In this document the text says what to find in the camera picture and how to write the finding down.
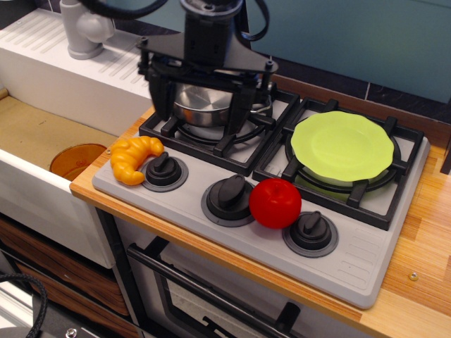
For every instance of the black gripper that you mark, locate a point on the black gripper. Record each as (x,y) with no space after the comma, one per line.
(163,61)

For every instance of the red plastic apple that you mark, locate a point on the red plastic apple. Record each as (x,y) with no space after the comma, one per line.
(275,203)

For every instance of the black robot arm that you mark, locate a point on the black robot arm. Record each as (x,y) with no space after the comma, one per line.
(210,53)

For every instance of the stainless steel pot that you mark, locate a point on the stainless steel pot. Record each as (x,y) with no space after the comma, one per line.
(202,106)

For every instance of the black left stove knob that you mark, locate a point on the black left stove knob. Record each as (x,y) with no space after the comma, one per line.
(164,173)

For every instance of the black stove knob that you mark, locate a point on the black stove knob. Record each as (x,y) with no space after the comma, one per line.
(312,235)
(226,202)
(164,173)

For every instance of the black middle stove knob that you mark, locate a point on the black middle stove knob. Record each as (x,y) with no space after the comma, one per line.
(226,202)

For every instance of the light green plate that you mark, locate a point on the light green plate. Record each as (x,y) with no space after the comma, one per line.
(342,146)

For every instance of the grey toy stove top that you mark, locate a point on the grey toy stove top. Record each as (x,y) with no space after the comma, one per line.
(353,272)

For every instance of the black right stove knob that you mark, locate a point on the black right stove knob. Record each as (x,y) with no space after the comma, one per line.
(312,235)

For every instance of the black left burner grate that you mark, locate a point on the black left burner grate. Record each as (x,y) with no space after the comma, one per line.
(239,153)

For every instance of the yellow plastic croissant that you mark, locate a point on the yellow plastic croissant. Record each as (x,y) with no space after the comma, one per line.
(128,155)

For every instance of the grey toy faucet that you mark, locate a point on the grey toy faucet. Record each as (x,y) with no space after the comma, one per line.
(86,32)

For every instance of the white toy sink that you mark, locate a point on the white toy sink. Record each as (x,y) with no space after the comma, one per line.
(50,102)

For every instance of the orange sink drain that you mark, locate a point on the orange sink drain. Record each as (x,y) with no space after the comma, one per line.
(72,161)

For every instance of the toy oven door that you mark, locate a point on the toy oven door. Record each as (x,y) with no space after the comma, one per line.
(189,316)

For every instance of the wooden drawer fronts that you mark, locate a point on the wooden drawer fronts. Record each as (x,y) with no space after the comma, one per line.
(73,282)

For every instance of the black oven door handle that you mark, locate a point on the black oven door handle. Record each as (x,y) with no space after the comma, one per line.
(149,257)

